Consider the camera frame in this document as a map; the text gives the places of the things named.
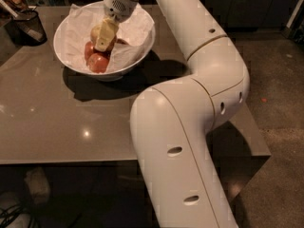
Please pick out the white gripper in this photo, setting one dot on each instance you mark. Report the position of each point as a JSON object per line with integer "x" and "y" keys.
{"x": 116, "y": 4}

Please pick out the yellow-green apple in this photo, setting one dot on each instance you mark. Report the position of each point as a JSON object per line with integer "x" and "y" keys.
{"x": 94, "y": 35}

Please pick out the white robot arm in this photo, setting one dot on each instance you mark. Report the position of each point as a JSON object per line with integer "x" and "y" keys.
{"x": 169, "y": 121}

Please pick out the red apple left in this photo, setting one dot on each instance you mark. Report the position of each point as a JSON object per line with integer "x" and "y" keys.
{"x": 89, "y": 49}

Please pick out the red apple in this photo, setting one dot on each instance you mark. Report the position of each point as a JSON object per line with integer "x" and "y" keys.
{"x": 89, "y": 49}
{"x": 97, "y": 63}

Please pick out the white bowl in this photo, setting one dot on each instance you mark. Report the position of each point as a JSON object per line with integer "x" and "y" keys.
{"x": 72, "y": 29}

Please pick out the red apple front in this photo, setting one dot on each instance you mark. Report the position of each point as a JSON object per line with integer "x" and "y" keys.
{"x": 97, "y": 63}

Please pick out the white paper liner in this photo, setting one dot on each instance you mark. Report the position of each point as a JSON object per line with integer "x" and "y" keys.
{"x": 136, "y": 32}

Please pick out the black mesh pen holder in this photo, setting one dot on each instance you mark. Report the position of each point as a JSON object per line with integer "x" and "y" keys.
{"x": 29, "y": 30}

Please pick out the white object under table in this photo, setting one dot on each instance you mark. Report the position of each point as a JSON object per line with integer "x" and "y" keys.
{"x": 38, "y": 185}

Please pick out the white base on floor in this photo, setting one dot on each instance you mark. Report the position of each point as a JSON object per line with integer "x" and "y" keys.
{"x": 12, "y": 213}

